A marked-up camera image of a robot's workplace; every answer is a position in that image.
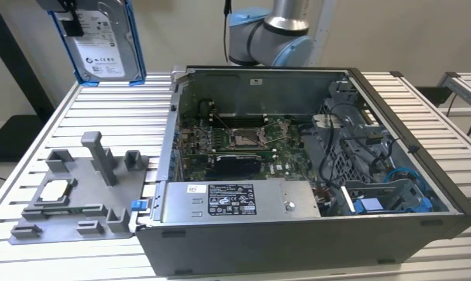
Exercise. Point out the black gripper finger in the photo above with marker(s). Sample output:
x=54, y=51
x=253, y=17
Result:
x=71, y=24

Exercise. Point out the hard disk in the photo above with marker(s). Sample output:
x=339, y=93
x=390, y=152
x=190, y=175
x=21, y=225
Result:
x=102, y=49

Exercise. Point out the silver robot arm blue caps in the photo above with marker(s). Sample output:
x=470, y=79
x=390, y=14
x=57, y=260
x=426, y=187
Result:
x=286, y=17

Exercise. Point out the grey disk bay cage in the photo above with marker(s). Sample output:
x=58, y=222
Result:
x=353, y=158

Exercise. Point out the black stand base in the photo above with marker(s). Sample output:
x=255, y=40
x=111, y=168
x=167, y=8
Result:
x=9, y=137

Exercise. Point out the thin locking lever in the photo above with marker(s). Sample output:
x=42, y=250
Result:
x=222, y=121

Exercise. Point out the black RAM slot bank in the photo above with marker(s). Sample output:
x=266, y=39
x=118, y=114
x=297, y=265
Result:
x=239, y=120
x=243, y=150

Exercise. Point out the grey parts rack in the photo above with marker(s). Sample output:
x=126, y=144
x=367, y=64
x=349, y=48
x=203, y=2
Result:
x=83, y=187

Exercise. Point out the silver CPU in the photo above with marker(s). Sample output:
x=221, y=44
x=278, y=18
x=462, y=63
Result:
x=55, y=191

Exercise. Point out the CPU socket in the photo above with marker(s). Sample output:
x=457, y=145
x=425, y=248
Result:
x=245, y=138

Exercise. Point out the green RAM stick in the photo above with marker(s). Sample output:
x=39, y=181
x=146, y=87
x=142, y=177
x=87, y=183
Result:
x=83, y=209

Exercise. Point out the black finned heatsink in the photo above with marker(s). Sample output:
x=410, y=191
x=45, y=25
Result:
x=237, y=164

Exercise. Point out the blue case latch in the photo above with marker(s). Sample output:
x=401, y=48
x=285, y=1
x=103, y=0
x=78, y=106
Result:
x=138, y=205

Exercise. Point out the silver power supply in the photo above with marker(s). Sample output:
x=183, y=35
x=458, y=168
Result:
x=181, y=205

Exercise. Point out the green motherboard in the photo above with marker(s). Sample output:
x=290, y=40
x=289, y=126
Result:
x=290, y=164

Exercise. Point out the black open PC case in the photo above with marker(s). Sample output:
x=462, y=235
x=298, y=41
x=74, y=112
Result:
x=258, y=248

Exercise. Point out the black box behind table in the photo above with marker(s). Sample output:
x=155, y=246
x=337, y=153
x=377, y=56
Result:
x=434, y=95

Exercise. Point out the blue carrier in bay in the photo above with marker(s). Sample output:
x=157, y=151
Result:
x=367, y=205

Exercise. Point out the metal slat side table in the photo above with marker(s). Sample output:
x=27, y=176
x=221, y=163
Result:
x=467, y=85

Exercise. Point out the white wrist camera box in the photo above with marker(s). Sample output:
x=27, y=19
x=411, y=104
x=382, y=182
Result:
x=50, y=4

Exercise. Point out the white vertical post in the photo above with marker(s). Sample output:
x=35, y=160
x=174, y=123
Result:
x=325, y=35

